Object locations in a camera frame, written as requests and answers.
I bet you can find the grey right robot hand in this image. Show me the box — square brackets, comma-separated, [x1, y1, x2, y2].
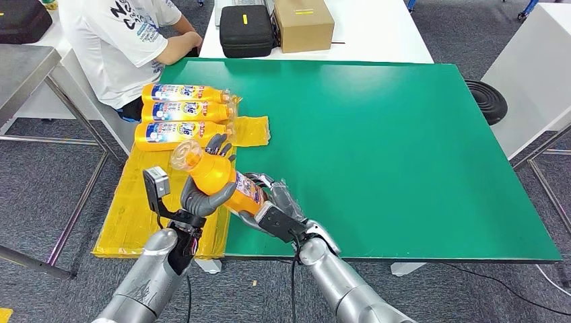
[238, 172, 308, 233]

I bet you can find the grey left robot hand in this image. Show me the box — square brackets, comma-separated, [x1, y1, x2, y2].
[180, 133, 237, 218]

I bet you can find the orange detergent bottle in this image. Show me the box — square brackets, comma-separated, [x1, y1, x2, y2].
[170, 139, 269, 218]
[134, 120, 235, 153]
[141, 100, 236, 123]
[141, 83, 232, 104]

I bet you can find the white table foot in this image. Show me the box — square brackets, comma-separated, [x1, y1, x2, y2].
[390, 262, 428, 277]
[194, 258, 223, 274]

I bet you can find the yellow taped plastic sheet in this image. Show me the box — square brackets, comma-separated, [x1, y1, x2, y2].
[91, 94, 271, 260]

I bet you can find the black zip case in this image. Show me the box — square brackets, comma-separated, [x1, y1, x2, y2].
[219, 4, 274, 59]
[0, 0, 53, 44]

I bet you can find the brown cardboard box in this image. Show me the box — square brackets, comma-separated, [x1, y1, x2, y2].
[273, 0, 335, 54]

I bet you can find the person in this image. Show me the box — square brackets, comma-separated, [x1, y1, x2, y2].
[58, 0, 204, 122]

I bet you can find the black ribbed round stool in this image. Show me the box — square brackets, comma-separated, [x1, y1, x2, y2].
[463, 79, 508, 126]

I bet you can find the steel table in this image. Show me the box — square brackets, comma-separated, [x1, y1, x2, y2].
[0, 43, 123, 281]

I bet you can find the white table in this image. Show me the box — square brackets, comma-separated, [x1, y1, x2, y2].
[481, 2, 571, 160]

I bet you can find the blue wheeled cart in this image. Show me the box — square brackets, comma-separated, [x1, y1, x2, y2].
[517, 0, 541, 21]

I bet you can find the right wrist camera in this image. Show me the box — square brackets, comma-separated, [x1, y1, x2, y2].
[255, 201, 310, 244]

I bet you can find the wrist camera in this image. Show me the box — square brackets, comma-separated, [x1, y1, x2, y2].
[142, 166, 207, 228]
[255, 201, 310, 244]

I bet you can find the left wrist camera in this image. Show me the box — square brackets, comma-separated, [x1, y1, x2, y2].
[142, 166, 207, 228]

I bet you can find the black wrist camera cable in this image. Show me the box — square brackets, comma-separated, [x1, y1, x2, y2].
[290, 236, 304, 323]
[184, 276, 193, 323]

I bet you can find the black floor cable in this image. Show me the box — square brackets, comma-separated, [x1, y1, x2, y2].
[446, 262, 571, 313]

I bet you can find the steel leg frame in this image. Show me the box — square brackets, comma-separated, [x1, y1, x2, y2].
[512, 124, 571, 237]

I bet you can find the white floor cable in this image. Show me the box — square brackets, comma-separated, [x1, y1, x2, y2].
[535, 264, 571, 297]

